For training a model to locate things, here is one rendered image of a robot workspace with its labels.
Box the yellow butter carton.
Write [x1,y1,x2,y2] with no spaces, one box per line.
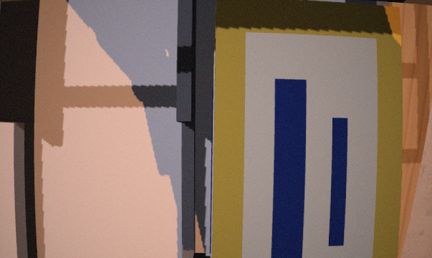
[210,0,403,258]

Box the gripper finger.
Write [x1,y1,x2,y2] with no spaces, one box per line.
[193,253,211,258]

